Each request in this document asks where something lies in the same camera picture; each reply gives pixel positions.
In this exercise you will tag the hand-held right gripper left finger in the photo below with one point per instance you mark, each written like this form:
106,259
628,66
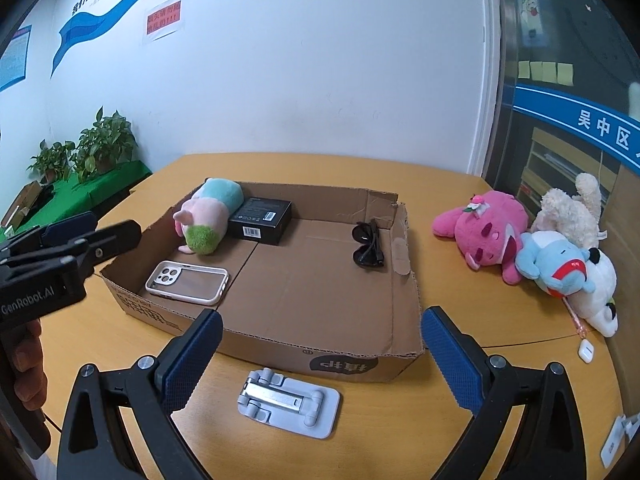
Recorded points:
192,355

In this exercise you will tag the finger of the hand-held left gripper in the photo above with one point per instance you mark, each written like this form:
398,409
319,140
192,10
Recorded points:
115,237
75,225

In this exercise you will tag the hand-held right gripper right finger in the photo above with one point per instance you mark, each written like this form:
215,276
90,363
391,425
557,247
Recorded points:
450,355

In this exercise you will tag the white clear phone case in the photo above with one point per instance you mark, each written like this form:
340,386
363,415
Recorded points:
165,276

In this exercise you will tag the pink pig plush toy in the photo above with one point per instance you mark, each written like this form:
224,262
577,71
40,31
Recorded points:
207,210

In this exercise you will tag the white grey phone stand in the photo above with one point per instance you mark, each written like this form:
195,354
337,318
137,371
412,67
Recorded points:
295,405

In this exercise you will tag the black sunglasses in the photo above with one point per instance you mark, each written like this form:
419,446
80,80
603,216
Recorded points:
364,250

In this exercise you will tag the small black product box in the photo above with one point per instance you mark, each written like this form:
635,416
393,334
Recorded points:
260,217

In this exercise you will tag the wooden desktop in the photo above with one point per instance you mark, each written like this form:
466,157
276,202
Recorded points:
475,340

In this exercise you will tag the person's left hand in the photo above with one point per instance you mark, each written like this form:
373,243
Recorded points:
30,360

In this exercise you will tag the green table cloth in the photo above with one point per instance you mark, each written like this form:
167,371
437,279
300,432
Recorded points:
105,187

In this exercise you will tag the small brown cardboard box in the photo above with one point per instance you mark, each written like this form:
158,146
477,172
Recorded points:
22,205

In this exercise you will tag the small potted green plant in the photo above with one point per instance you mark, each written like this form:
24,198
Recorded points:
52,157

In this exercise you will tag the large potted green plant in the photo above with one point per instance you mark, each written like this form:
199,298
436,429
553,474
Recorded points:
105,142

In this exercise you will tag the pink bear plush toy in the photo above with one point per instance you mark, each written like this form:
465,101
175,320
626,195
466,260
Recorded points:
480,232

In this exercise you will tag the blue elephant plush toy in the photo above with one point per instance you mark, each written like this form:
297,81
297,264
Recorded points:
547,260

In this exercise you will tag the small white earbud case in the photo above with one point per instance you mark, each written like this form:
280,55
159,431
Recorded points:
586,350

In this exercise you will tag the white panda plush toy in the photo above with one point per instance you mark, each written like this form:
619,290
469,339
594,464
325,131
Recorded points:
602,300

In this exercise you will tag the beige plush toy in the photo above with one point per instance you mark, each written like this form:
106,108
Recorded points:
565,215

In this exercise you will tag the white label stand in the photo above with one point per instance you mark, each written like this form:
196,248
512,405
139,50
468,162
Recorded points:
617,442

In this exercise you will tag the red paper notice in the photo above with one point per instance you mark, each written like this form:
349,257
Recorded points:
162,20

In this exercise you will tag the blue glass banner strip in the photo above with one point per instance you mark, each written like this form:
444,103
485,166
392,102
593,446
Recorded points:
550,105

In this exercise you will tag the yellow sticky note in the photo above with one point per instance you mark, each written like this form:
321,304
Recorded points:
524,69
536,70
565,73
549,71

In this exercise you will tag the white bear window sticker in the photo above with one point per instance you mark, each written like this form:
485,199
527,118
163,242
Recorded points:
531,10

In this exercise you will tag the blue wall poster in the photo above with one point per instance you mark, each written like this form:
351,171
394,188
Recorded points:
14,57

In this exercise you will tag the blue wave wall decal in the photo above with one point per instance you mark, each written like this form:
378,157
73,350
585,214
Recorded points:
95,22

